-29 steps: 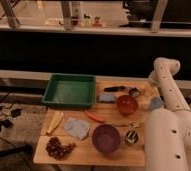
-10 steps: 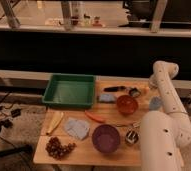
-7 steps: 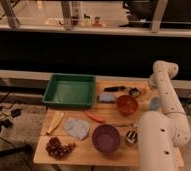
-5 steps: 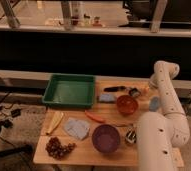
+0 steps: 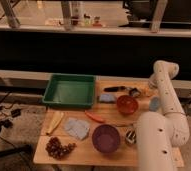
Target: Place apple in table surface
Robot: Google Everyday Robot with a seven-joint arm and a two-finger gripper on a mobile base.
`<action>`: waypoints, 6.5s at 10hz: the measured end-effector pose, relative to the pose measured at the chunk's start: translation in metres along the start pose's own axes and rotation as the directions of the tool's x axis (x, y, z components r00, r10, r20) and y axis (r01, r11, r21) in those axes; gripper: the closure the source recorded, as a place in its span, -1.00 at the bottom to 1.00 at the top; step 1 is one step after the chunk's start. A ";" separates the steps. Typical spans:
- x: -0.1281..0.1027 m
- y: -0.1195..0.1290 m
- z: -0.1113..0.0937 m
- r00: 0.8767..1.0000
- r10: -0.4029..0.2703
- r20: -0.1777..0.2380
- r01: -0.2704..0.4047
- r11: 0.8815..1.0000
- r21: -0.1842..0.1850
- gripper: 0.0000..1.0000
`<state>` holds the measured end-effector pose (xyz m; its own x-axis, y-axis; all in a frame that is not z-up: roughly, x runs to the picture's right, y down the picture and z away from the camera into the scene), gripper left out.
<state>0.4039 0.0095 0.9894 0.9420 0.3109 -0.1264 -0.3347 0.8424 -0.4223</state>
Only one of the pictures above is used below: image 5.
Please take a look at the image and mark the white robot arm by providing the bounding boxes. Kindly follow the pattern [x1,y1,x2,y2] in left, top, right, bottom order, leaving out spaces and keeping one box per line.
[136,60,190,171]

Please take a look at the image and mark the blue sponge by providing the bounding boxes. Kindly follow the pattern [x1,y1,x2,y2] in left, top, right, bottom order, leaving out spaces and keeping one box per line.
[98,93,116,103]

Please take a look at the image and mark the green plastic tray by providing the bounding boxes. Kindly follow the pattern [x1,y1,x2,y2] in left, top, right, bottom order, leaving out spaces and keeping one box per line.
[42,74,95,109]

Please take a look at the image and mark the orange bowl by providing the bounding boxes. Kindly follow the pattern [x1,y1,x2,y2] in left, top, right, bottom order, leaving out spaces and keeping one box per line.
[116,95,138,115]

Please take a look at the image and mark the small dark metal object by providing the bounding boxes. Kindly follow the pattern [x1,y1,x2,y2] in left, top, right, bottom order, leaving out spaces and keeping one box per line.
[129,88,141,98]

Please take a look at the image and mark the light blue cloth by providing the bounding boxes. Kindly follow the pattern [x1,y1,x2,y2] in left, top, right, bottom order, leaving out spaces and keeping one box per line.
[64,118,90,140]

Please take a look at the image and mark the yellow banana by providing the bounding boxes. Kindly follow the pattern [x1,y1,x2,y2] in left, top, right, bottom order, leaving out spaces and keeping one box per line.
[46,111,64,135]

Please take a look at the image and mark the metal fork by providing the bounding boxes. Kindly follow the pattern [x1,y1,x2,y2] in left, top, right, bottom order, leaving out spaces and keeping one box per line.
[113,123,134,128]

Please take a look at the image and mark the purple bowl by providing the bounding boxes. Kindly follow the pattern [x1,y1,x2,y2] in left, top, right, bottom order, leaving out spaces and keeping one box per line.
[92,124,120,154]

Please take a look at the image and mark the blue cup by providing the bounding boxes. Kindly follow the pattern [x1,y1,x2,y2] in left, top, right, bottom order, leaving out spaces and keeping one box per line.
[149,97,160,112]

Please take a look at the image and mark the small metal can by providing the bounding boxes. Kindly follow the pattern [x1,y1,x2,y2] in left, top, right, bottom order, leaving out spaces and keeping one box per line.
[125,131,136,145]

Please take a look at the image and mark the bunch of red grapes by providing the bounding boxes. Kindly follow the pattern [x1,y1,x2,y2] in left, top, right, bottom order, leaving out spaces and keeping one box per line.
[45,137,76,160]

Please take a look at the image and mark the black handled tool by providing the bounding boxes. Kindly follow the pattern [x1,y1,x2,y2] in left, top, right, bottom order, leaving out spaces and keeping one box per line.
[104,86,126,92]

